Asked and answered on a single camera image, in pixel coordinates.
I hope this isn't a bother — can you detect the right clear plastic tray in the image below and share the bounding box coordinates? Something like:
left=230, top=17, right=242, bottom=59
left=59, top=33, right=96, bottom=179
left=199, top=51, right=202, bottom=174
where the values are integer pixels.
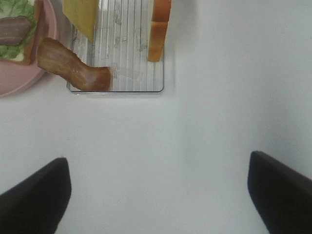
left=70, top=0, right=164, bottom=95

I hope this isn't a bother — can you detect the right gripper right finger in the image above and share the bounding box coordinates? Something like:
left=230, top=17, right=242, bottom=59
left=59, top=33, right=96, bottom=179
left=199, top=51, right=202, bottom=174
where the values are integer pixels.
left=247, top=151, right=312, bottom=234

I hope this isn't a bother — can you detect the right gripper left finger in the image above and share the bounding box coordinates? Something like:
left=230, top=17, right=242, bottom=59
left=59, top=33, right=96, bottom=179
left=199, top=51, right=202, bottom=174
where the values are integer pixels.
left=0, top=157, right=72, bottom=234

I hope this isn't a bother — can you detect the green lettuce leaf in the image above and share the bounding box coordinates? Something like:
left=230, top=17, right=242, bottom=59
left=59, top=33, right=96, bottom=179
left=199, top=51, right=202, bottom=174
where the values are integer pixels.
left=0, top=0, right=38, bottom=59

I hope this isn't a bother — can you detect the bread slice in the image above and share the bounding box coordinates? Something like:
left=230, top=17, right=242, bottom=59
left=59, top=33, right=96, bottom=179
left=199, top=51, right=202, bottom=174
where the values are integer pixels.
left=0, top=0, right=44, bottom=66
left=147, top=0, right=172, bottom=62

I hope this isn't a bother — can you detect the bacon strip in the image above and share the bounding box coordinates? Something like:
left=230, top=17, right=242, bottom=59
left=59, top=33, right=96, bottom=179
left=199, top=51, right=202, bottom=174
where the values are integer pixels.
left=36, top=37, right=112, bottom=92
left=0, top=16, right=32, bottom=46

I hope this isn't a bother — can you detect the pink round plate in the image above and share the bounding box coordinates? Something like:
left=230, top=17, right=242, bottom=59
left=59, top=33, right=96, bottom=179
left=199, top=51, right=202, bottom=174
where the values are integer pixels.
left=0, top=0, right=59, bottom=97

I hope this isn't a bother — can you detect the yellow cheese slice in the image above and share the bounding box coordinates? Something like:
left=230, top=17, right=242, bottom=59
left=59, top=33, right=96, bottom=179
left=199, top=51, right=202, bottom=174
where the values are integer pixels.
left=62, top=0, right=99, bottom=42

